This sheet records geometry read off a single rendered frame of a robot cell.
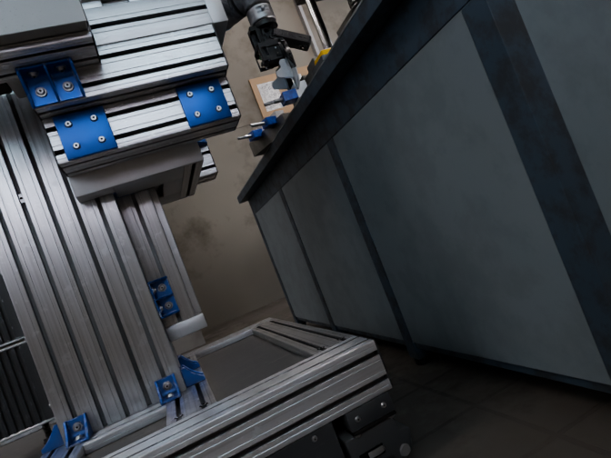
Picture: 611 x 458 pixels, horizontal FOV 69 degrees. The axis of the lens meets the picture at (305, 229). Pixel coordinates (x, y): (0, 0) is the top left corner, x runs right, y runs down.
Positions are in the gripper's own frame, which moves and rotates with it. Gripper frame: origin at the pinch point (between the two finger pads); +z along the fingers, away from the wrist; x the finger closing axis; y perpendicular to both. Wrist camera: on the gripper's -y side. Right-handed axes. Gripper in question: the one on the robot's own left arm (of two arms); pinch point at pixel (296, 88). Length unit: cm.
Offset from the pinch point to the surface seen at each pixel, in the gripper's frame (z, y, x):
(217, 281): 46, 25, -316
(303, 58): -144, -143, -327
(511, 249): 55, -5, 54
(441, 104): 28, -5, 51
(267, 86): -122, -92, -321
